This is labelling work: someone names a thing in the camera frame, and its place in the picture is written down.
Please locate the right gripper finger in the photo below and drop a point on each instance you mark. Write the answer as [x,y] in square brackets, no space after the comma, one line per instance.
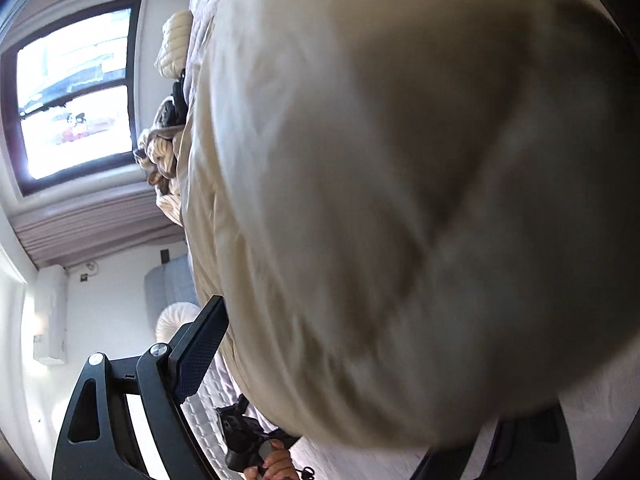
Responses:
[97,439]

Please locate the beige puffer coat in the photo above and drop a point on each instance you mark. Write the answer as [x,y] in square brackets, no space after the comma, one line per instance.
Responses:
[400,199]

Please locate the dark clothes on bed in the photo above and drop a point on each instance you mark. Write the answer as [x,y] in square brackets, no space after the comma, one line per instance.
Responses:
[173,109]

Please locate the person's left hand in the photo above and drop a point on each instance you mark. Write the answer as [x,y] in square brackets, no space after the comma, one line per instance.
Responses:
[277,466]

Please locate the round white pleated cushion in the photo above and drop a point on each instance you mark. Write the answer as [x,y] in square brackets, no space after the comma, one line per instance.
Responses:
[173,317]

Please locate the grey quilted headboard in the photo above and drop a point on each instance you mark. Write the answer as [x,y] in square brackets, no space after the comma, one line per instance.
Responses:
[167,284]

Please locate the grey pleated curtain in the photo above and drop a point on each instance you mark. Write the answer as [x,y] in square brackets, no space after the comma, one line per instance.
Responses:
[83,228]

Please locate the dark framed window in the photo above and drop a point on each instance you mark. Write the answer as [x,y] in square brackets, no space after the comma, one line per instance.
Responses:
[67,96]

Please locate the folded cream puffer garment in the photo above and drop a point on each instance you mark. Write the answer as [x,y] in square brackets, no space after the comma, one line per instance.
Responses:
[171,58]

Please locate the lavender bed blanket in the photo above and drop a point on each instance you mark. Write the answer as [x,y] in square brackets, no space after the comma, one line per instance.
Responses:
[210,399]

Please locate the white wall air conditioner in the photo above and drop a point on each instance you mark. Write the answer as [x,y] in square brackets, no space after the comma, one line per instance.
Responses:
[50,316]

